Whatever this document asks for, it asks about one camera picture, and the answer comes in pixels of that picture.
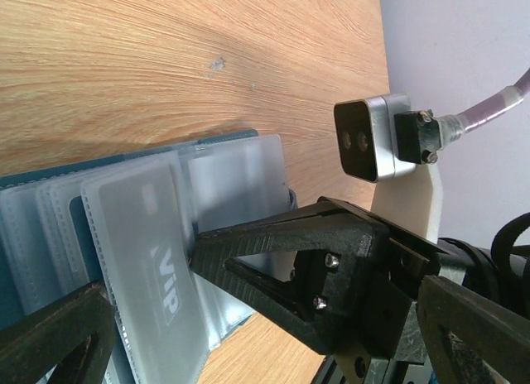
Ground teal card holder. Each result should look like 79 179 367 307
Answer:
1 131 296 383

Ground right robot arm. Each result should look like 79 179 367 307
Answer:
190 197 529 383

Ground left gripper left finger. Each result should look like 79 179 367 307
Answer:
1 281 116 383

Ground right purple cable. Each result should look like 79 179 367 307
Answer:
434 65 530 145

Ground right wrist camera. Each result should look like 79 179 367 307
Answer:
334 94 441 183

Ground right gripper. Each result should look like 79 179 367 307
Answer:
190 197 441 383

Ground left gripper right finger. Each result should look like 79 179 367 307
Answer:
417 276 529 383

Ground black VIP card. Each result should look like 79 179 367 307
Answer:
80 158 208 383

